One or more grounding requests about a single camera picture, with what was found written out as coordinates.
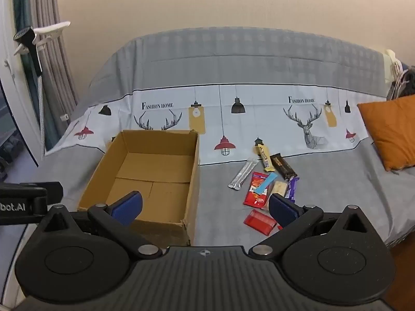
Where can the light blue stick packet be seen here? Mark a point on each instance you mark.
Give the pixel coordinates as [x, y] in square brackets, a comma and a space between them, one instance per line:
[266, 183]

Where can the white snack bar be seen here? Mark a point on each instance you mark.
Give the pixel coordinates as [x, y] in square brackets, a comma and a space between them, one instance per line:
[279, 188]

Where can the purple chocolate bar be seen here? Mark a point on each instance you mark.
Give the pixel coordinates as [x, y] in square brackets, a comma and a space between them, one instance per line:
[292, 188]

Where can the dark brown chocolate bar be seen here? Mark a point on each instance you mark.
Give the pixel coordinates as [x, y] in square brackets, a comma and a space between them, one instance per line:
[283, 167]

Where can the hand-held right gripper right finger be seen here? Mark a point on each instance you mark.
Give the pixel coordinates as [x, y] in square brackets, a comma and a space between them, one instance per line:
[283, 210]

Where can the white window frame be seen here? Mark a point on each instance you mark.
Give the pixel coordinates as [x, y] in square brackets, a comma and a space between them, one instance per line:
[9, 87]

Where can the white plastic hanger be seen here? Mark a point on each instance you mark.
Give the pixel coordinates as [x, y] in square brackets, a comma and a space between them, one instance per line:
[48, 30]

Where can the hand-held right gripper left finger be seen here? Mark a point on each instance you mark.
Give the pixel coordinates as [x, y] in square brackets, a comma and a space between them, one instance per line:
[126, 207]

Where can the black garment steamer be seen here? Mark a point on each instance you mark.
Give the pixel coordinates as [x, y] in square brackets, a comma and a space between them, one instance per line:
[30, 48]

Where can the brown cardboard box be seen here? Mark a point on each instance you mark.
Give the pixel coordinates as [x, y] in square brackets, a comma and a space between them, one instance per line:
[155, 168]

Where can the large red snack packet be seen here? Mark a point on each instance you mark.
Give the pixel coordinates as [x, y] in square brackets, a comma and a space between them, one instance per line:
[256, 198]

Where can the yellow snack bar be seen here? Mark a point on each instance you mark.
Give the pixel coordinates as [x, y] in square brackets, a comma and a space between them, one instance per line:
[265, 158]

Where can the grey bag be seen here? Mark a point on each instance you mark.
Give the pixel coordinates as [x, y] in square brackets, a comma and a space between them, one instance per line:
[407, 86]

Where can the orange pillow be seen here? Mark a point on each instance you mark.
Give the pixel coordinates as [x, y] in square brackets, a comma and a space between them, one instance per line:
[392, 129]

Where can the small red translucent packet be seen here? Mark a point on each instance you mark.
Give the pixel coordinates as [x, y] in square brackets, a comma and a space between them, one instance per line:
[259, 220]

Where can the silver stick packet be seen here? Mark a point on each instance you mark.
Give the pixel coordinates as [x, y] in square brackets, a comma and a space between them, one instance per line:
[241, 175]

